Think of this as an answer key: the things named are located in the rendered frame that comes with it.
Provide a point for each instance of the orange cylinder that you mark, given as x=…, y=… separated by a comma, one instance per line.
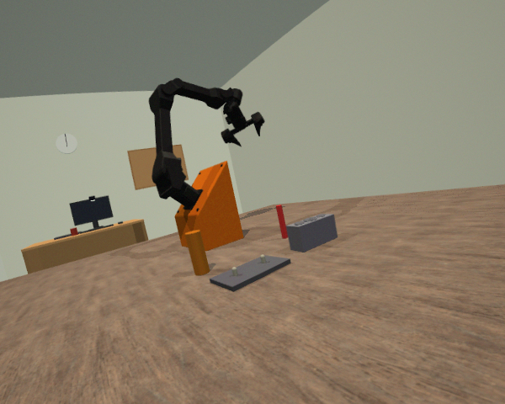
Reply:
x=197, y=252

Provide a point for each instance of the dark red peg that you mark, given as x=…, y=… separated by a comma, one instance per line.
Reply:
x=282, y=221

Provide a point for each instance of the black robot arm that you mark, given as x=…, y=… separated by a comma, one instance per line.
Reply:
x=167, y=171

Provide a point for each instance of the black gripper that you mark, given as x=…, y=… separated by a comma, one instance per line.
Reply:
x=240, y=123

